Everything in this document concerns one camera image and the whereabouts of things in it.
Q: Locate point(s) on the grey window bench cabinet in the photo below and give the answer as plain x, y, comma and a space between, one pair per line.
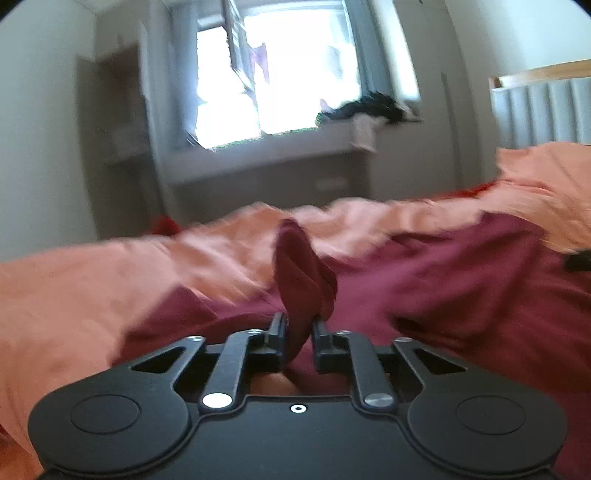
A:
307, 167

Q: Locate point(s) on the left light blue curtain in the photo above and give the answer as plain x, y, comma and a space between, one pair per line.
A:
184, 43

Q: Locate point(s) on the tall grey closet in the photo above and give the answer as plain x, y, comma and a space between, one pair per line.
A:
451, 151

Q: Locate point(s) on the right light blue curtain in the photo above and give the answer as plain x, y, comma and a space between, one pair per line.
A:
372, 59

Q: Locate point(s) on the red plush object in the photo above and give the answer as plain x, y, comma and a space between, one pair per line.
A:
164, 226

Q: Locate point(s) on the open brown window sash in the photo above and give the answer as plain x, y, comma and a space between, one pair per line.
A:
238, 46

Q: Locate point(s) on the purple garment outside window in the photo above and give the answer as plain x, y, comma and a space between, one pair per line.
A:
259, 59

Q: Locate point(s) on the white garment hanging off bench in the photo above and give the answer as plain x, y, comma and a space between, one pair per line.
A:
364, 132

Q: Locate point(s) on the dark clothes pile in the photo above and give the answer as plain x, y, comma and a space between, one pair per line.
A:
375, 104

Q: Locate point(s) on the grey open wardrobe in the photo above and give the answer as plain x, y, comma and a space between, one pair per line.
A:
118, 168

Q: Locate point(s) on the maroon long sleeve shirt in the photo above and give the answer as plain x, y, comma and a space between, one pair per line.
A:
491, 293

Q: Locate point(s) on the orange duvet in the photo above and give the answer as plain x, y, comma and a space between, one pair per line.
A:
64, 311

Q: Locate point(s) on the light blue curtain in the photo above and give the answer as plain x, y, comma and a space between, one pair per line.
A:
184, 43
372, 59

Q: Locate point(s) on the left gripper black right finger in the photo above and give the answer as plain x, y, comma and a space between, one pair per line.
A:
353, 355

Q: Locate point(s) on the grey padded headboard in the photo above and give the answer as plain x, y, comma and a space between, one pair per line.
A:
541, 105

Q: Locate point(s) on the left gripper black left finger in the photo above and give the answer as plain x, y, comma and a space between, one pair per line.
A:
243, 354

